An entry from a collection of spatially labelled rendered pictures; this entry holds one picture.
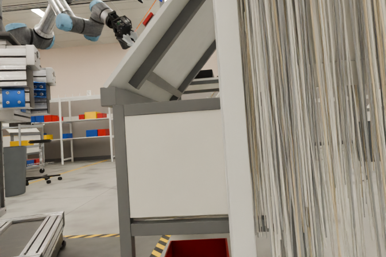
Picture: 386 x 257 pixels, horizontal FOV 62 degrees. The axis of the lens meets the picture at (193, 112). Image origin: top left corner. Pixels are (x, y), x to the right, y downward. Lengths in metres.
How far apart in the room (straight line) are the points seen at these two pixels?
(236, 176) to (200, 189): 0.64
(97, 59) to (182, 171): 8.81
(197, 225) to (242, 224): 0.66
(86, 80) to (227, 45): 9.39
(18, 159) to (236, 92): 4.39
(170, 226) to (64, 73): 9.16
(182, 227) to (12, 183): 3.79
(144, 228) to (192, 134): 0.35
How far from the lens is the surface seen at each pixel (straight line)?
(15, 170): 4.72
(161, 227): 1.12
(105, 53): 9.73
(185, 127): 1.06
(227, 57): 0.45
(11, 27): 2.18
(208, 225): 1.10
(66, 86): 10.01
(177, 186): 1.09
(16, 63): 1.59
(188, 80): 2.09
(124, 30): 1.53
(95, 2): 1.69
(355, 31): 0.48
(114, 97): 1.12
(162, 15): 1.15
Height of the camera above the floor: 0.70
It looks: 3 degrees up
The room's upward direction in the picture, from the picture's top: 4 degrees counter-clockwise
